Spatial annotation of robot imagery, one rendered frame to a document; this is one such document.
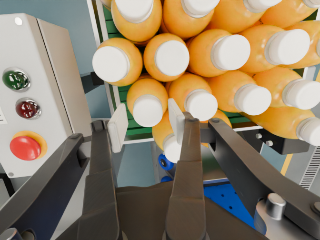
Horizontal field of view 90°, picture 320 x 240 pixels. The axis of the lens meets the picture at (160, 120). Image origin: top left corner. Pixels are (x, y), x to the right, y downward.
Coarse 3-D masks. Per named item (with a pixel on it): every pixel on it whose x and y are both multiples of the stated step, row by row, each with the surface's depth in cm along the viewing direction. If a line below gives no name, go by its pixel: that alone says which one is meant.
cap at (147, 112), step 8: (136, 104) 20; (144, 104) 20; (152, 104) 20; (136, 112) 20; (144, 112) 21; (152, 112) 21; (160, 112) 21; (136, 120) 21; (144, 120) 21; (152, 120) 21
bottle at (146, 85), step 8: (136, 80) 28; (144, 80) 25; (152, 80) 25; (136, 88) 24; (144, 88) 23; (152, 88) 23; (160, 88) 24; (128, 96) 25; (136, 96) 23; (144, 96) 22; (152, 96) 22; (160, 96) 23; (128, 104) 25; (160, 104) 22
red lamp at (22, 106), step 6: (24, 102) 19; (30, 102) 19; (18, 108) 19; (24, 108) 19; (30, 108) 19; (36, 108) 20; (18, 114) 19; (24, 114) 19; (30, 114) 19; (36, 114) 20
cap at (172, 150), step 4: (172, 136) 24; (168, 140) 23; (172, 140) 23; (176, 140) 22; (164, 144) 24; (168, 144) 23; (172, 144) 22; (176, 144) 23; (164, 148) 23; (168, 148) 23; (172, 148) 23; (176, 148) 23; (180, 148) 23; (168, 152) 23; (172, 152) 23; (176, 152) 23; (168, 156) 23; (172, 156) 23; (176, 156) 23; (172, 160) 23; (176, 160) 24
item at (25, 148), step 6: (18, 138) 20; (24, 138) 20; (30, 138) 20; (12, 144) 20; (18, 144) 20; (24, 144) 20; (30, 144) 20; (36, 144) 21; (12, 150) 20; (18, 150) 20; (24, 150) 21; (30, 150) 21; (36, 150) 21; (18, 156) 21; (24, 156) 21; (30, 156) 21; (36, 156) 21
